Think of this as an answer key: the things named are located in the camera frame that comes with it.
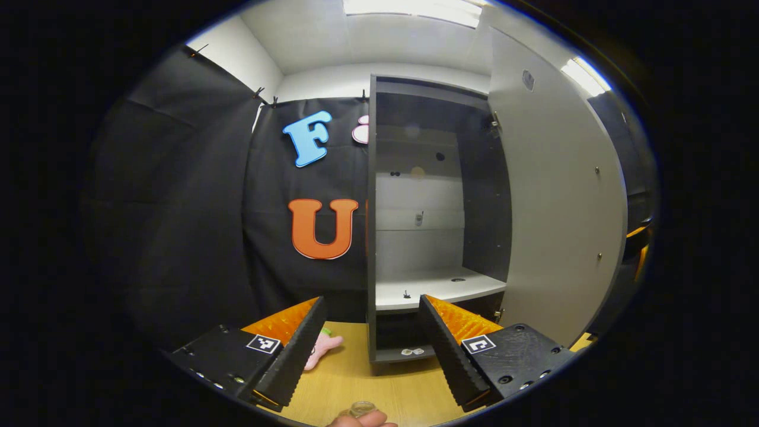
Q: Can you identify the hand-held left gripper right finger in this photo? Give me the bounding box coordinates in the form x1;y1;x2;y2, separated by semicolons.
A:
418;294;577;414

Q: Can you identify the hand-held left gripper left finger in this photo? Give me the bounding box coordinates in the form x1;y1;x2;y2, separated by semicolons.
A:
169;297;328;414

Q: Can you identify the grey cabinet door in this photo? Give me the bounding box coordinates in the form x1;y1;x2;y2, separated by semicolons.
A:
487;24;629;348

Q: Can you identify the pink white plush toy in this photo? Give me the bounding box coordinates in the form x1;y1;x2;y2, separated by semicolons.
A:
304;327;345;372

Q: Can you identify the black backdrop cloth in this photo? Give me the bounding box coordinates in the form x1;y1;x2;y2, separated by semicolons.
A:
83;44;659;350

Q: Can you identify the small ceiling light panel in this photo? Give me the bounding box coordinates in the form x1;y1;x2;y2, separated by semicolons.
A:
560;56;611;98

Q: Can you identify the long ceiling light panel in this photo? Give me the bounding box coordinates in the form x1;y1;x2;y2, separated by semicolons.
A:
343;0;482;29

